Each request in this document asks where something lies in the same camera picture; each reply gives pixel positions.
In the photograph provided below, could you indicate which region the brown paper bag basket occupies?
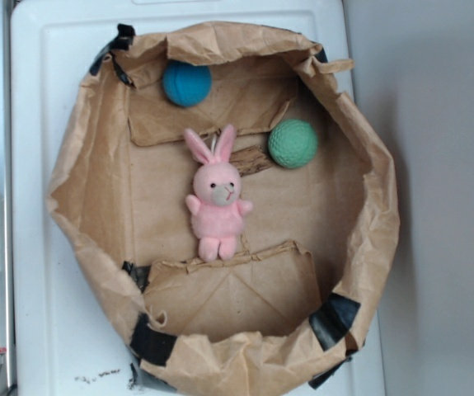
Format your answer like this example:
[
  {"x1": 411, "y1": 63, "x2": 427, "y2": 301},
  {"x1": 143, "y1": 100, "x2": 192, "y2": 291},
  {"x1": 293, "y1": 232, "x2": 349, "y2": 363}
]
[{"x1": 47, "y1": 21, "x2": 400, "y2": 395}]

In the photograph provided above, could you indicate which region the green dimpled ball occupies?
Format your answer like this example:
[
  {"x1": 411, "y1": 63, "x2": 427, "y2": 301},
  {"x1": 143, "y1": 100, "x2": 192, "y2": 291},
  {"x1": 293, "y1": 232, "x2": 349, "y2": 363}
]
[{"x1": 268, "y1": 119, "x2": 318, "y2": 169}]

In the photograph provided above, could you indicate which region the blue rubber ball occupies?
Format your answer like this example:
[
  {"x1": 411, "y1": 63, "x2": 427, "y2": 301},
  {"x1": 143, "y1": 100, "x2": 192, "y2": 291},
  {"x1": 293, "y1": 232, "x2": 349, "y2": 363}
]
[{"x1": 162, "y1": 60, "x2": 212, "y2": 107}]

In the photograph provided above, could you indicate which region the pink plush bunny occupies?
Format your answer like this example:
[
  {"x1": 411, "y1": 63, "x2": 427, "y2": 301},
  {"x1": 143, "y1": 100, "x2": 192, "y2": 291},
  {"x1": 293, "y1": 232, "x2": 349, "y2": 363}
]
[{"x1": 184, "y1": 125, "x2": 253, "y2": 262}]

